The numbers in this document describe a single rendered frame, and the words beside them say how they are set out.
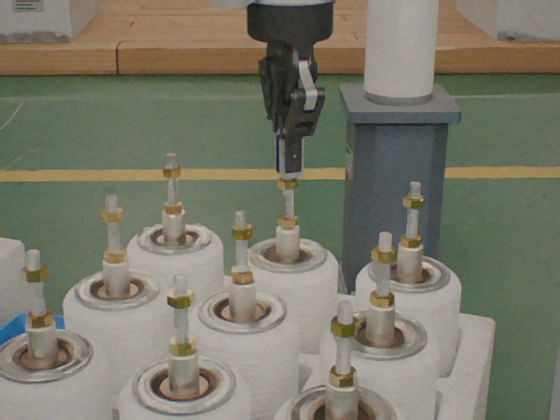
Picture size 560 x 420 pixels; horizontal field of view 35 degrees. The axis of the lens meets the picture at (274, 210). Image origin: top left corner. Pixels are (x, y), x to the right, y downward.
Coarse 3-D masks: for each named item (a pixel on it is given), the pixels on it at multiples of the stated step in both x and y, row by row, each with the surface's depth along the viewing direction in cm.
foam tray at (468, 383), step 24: (336, 312) 92; (456, 336) 88; (480, 336) 86; (312, 360) 82; (456, 360) 82; (480, 360) 82; (312, 384) 78; (456, 384) 78; (480, 384) 79; (456, 408) 75; (480, 408) 84
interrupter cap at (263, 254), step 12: (264, 240) 88; (276, 240) 89; (300, 240) 89; (252, 252) 86; (264, 252) 86; (276, 252) 87; (300, 252) 87; (312, 252) 86; (324, 252) 86; (264, 264) 83; (276, 264) 83; (288, 264) 84; (300, 264) 83; (312, 264) 83
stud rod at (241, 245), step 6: (240, 210) 72; (240, 216) 72; (246, 216) 72; (240, 222) 72; (246, 222) 72; (240, 228) 72; (246, 228) 72; (240, 240) 72; (246, 240) 73; (240, 246) 73; (246, 246) 73; (240, 252) 73; (246, 252) 73; (240, 258) 73; (246, 258) 73; (240, 264) 73; (246, 264) 74; (240, 270) 74; (246, 270) 74; (246, 282) 74
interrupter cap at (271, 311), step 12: (204, 300) 77; (216, 300) 77; (228, 300) 77; (264, 300) 77; (276, 300) 77; (204, 312) 75; (216, 312) 75; (228, 312) 75; (264, 312) 75; (276, 312) 75; (204, 324) 73; (216, 324) 73; (228, 324) 73; (240, 324) 73; (252, 324) 73; (264, 324) 73; (276, 324) 73
